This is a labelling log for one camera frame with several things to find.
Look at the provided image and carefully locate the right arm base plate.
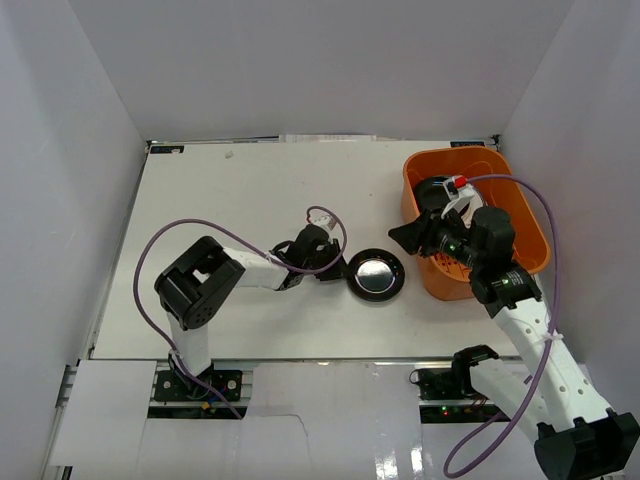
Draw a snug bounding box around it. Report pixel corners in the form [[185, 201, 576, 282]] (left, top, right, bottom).
[[409, 368, 509, 425]]

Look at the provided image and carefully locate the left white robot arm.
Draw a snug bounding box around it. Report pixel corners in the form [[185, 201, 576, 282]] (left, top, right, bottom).
[[154, 224, 346, 399]]

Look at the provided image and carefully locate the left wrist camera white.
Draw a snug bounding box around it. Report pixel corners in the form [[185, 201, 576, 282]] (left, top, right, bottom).
[[306, 214, 336, 232]]

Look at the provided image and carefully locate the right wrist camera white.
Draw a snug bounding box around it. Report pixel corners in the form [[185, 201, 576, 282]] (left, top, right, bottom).
[[441, 175, 486, 226]]

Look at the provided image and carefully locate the left blue label sticker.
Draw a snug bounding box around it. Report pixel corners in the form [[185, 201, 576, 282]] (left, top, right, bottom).
[[149, 145, 185, 155]]

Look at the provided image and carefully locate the right blue label sticker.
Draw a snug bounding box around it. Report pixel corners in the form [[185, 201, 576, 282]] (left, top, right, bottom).
[[450, 140, 486, 148]]

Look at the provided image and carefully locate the black plate with mirror centre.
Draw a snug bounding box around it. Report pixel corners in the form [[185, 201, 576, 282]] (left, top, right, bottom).
[[346, 248, 406, 303]]

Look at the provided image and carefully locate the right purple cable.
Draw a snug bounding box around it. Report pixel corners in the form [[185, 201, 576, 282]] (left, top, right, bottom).
[[443, 173, 560, 476]]

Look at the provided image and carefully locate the blue label sticker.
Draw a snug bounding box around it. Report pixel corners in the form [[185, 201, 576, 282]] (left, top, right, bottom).
[[149, 145, 185, 155], [450, 140, 486, 148]]

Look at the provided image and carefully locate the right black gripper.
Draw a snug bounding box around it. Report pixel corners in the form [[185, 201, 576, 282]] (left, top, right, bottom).
[[387, 203, 483, 271]]

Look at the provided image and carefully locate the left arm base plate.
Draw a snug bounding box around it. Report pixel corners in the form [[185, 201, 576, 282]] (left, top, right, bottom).
[[147, 368, 251, 420]]

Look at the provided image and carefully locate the orange plastic bin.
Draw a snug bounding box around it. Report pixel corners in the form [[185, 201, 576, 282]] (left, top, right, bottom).
[[401, 145, 551, 301]]

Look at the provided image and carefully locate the black iridescent plate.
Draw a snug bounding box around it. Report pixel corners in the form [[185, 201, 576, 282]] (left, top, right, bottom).
[[413, 176, 458, 216]]

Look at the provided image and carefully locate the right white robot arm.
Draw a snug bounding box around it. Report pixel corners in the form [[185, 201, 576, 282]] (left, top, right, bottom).
[[388, 207, 639, 479]]

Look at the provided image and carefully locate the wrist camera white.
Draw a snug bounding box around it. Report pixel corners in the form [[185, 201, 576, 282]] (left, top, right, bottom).
[[441, 175, 486, 226], [306, 214, 336, 232]]

